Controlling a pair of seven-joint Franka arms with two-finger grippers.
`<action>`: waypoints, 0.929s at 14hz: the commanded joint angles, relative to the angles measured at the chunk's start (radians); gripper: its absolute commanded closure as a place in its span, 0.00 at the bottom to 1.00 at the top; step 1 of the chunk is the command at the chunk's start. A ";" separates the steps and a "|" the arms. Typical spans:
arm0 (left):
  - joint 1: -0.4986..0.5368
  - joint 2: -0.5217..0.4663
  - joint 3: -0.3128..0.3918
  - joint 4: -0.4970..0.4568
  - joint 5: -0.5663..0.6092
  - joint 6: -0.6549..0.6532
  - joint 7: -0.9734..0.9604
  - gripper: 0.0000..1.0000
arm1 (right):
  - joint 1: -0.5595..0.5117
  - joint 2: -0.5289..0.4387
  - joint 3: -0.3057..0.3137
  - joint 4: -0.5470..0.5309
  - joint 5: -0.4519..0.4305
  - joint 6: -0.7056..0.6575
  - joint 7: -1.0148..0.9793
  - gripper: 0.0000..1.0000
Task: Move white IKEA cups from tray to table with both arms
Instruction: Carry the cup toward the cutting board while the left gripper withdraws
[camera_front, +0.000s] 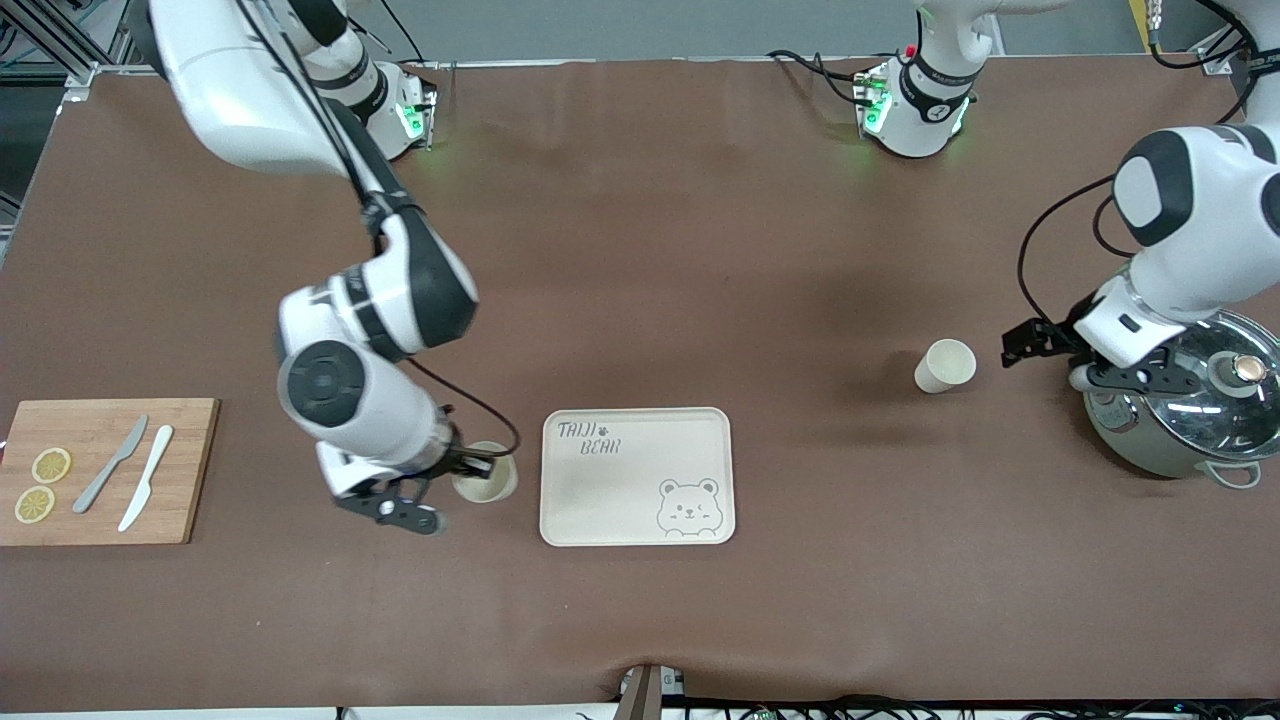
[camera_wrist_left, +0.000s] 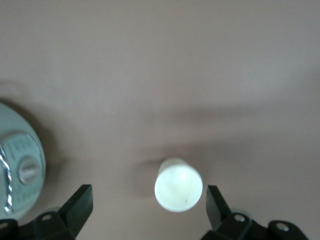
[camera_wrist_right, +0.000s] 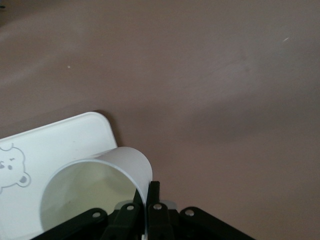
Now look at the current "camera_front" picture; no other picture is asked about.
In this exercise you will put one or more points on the grey plastic knife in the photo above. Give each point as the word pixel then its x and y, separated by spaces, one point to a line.
pixel 92 492

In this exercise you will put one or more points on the white plastic knife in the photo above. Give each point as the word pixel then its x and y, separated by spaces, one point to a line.
pixel 160 445

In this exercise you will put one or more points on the metal table edge bracket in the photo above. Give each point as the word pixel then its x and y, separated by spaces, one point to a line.
pixel 645 695

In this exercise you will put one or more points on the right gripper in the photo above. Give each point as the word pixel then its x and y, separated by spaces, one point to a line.
pixel 458 461

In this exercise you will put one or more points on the yellow lemon slice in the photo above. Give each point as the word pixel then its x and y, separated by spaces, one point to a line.
pixel 51 465
pixel 35 505

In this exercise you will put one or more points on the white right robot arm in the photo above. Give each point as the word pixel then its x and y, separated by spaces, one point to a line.
pixel 250 100

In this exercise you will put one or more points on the glass pot lid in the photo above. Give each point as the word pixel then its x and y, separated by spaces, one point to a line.
pixel 1230 420

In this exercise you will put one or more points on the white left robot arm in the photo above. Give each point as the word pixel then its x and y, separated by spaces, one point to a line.
pixel 1210 200

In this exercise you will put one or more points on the bamboo cutting board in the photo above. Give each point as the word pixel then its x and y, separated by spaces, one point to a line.
pixel 190 480

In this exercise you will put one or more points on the grey-green electric cooking pot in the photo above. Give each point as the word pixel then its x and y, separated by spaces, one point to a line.
pixel 1130 430

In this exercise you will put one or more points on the aluminium frame profile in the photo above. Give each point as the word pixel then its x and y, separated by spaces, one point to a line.
pixel 80 75
pixel 1220 62

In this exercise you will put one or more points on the white plastic cup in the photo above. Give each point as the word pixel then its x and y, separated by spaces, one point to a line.
pixel 945 362
pixel 490 490

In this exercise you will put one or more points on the cream bear print tray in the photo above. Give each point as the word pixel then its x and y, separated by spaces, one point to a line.
pixel 640 500

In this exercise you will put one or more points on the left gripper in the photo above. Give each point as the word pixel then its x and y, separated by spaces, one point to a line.
pixel 1056 337

